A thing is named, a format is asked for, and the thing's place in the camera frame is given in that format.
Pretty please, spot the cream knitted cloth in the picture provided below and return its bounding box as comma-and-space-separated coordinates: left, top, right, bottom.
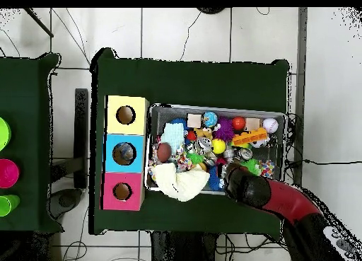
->
151, 162, 211, 202

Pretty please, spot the shallow silver mesh bin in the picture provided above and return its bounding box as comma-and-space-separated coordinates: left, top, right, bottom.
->
143, 103, 288, 198

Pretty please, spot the wooden box with three holes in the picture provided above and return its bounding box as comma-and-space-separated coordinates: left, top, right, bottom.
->
100, 95, 150, 211

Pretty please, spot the brown toy football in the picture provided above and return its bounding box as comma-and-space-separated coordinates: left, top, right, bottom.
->
157, 142, 173, 163

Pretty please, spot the blue white patterned ball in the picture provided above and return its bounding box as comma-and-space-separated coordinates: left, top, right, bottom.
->
202, 111, 218, 128

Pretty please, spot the smooth yellow ball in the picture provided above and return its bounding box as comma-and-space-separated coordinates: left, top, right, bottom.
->
211, 138, 227, 155

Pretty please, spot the purple spiky ball with eyes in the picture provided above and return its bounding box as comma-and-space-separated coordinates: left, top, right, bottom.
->
213, 117, 236, 142

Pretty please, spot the blue spiky rubber ball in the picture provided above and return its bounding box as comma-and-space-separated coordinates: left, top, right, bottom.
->
208, 166, 227, 192

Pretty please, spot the dark green table cloth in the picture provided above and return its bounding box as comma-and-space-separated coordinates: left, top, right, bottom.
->
88, 47, 290, 240

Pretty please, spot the red orange ball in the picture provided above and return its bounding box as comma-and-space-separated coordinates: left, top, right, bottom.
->
232, 116, 246, 131

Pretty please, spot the orange toy building brick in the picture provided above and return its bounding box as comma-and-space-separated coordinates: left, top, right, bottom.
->
231, 129, 269, 146

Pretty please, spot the green spiky ball with eyes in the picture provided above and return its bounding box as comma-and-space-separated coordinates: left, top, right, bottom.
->
242, 158, 262, 177

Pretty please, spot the white baseball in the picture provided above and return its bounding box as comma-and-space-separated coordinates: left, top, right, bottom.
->
262, 117, 280, 134

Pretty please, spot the black upright panel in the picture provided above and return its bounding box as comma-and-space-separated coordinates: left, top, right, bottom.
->
74, 88, 89, 190

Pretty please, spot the dark green side table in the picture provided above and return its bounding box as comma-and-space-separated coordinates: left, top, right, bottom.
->
0, 52, 64, 235

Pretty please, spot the pink plastic cup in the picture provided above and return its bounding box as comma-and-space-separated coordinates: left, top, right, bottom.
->
0, 158, 20, 189

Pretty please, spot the lime green plastic cup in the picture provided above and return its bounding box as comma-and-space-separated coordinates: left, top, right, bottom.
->
0, 117, 12, 152
0, 194, 21, 217

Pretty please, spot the black slanted rod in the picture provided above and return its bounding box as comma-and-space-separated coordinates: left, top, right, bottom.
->
23, 7, 54, 38

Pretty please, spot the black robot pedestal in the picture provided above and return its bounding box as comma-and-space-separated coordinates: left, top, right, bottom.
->
151, 231, 218, 261

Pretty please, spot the black floor power cable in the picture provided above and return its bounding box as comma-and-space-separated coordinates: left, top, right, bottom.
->
285, 158, 362, 166

